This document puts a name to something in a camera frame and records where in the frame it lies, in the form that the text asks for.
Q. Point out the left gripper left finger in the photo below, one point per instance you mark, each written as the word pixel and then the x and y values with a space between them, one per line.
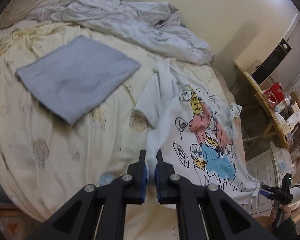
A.
pixel 98 212

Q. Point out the wooden side table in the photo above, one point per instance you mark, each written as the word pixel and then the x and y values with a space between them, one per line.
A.
pixel 273 128

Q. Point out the crumpled white duvet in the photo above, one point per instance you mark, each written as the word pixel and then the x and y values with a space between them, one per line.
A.
pixel 155 26

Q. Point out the red box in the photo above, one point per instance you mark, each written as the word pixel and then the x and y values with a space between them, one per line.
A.
pixel 274 95

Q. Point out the cream cartoon print blanket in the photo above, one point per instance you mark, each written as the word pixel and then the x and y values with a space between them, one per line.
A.
pixel 44 161

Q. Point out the white cabinet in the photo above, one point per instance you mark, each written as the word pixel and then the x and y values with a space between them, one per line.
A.
pixel 268 167

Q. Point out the black and white appliance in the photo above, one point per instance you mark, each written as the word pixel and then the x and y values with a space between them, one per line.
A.
pixel 271 62

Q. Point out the grey and black sweatshirt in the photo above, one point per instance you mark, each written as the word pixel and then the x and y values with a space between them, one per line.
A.
pixel 77 77

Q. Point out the white cartoon print t-shirt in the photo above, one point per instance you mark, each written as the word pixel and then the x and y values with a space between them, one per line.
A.
pixel 192 125

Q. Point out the beige pillow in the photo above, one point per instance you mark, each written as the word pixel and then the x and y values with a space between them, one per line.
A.
pixel 18 9

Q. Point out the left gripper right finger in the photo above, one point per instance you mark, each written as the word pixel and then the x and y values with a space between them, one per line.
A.
pixel 204 212

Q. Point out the person's right hand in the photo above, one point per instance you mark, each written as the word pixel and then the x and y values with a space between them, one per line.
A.
pixel 285 213

